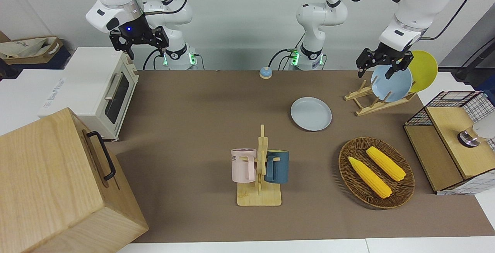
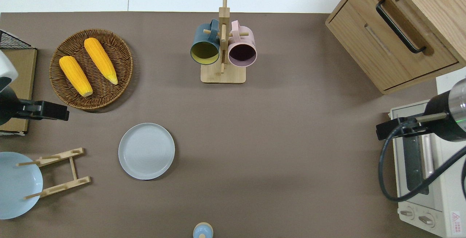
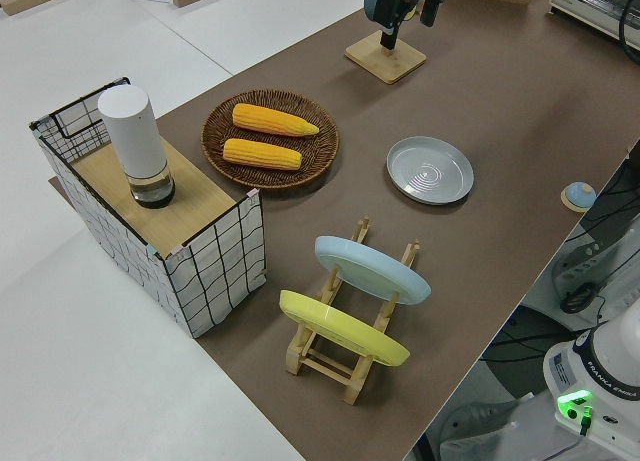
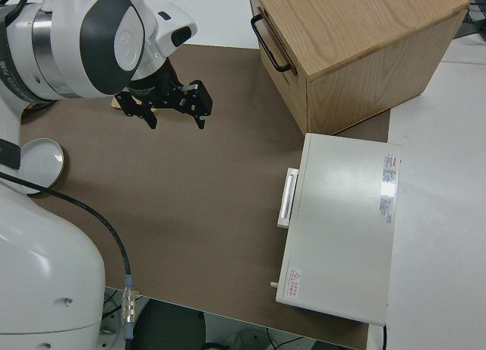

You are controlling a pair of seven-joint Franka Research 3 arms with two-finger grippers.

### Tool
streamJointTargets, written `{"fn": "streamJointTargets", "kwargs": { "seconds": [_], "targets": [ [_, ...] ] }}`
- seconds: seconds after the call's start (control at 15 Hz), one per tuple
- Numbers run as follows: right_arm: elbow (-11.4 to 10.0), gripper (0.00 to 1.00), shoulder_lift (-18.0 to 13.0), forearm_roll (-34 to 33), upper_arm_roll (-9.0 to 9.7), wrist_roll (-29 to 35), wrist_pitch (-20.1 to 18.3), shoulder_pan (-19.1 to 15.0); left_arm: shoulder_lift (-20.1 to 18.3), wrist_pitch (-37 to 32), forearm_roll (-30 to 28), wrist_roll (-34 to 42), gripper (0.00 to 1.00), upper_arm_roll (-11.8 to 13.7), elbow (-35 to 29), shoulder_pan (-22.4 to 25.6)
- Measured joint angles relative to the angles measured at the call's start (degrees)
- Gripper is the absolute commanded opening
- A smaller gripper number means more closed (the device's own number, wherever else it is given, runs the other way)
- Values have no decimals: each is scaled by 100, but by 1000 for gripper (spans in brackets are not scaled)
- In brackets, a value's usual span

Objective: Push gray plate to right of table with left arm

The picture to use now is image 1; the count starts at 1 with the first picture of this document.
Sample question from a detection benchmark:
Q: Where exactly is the light blue plate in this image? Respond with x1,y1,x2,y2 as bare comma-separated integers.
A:
370,65,413,103

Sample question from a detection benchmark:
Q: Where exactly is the wooden mug tree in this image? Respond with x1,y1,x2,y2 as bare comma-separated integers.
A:
237,125,282,207

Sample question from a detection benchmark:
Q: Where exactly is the yellow corn cob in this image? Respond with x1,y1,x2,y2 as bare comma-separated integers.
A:
348,156,392,199
366,146,406,182

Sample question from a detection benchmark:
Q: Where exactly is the white toaster oven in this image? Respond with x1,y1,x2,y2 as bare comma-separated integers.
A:
38,47,139,142

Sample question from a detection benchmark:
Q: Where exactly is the brown cardboard box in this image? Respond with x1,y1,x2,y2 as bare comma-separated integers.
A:
0,36,72,70

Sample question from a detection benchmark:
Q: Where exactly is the brown wicker basket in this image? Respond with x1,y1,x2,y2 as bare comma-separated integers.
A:
338,137,415,209

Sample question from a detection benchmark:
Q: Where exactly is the brown table mat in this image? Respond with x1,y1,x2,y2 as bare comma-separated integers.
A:
104,69,495,244

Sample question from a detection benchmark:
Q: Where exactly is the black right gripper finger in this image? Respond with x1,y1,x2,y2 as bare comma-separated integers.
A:
109,31,135,60
151,27,169,51

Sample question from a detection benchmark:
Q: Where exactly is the wooden box with black handle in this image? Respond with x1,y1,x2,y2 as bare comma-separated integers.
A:
0,107,149,253

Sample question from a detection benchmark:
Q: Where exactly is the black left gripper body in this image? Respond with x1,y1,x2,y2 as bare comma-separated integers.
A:
372,42,405,66

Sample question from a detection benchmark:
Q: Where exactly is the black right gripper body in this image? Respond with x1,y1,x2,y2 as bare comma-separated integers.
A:
118,13,155,46

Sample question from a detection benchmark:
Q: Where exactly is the yellow plate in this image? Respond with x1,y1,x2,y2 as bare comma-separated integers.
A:
408,50,439,93

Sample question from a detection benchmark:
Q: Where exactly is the black right base cable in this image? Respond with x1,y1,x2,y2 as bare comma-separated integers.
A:
142,48,166,70

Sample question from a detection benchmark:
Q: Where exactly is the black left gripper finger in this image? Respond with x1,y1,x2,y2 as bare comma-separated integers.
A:
385,51,413,80
356,48,377,78

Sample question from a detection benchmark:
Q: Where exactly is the dark teal mug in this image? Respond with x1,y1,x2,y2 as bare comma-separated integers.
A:
265,150,290,185

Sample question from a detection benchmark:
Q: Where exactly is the black left base cable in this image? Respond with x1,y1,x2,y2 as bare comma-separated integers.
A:
269,32,306,71

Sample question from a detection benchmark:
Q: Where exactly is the black base cable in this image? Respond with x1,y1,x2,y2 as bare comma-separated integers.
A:
269,32,306,71
142,48,166,70

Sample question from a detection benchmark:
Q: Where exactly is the gray round plate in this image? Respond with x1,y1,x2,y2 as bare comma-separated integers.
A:
290,97,333,132

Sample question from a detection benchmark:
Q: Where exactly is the pink mug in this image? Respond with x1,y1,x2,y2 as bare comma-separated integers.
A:
231,148,257,184

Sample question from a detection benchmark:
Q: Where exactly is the wire grid wooden storage box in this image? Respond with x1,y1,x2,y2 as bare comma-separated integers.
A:
403,91,495,195

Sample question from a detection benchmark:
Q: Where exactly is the black background pole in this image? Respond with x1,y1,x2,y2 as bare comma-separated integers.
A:
452,40,495,83

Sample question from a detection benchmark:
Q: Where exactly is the wooden plate rack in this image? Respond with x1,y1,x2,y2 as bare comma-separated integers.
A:
344,80,417,117

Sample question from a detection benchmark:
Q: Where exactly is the white paper bag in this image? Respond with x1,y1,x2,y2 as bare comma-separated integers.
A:
0,38,51,59

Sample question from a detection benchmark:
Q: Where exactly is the black left arm gripper cable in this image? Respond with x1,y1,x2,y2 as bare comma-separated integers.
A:
420,0,473,41

